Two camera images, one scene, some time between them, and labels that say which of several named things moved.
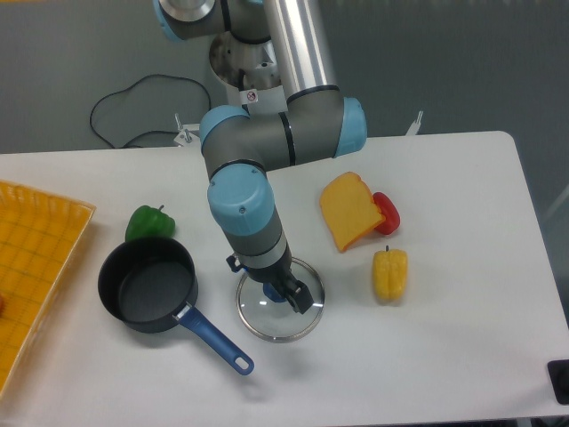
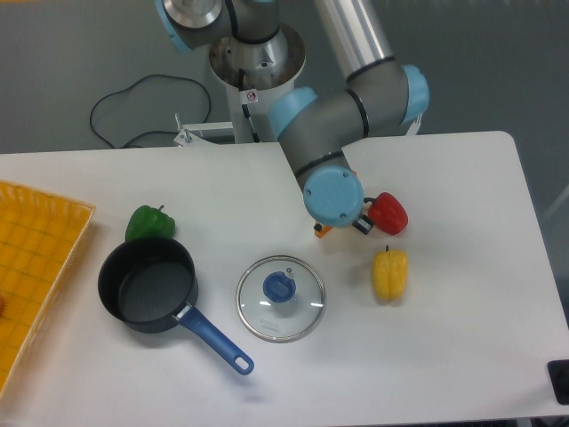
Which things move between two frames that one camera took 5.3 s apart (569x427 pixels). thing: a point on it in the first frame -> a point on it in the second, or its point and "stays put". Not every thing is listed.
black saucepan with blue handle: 148,281 stays put
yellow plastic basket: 41,235 stays put
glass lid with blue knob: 268,316 stays put
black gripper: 279,276 -> 364,223
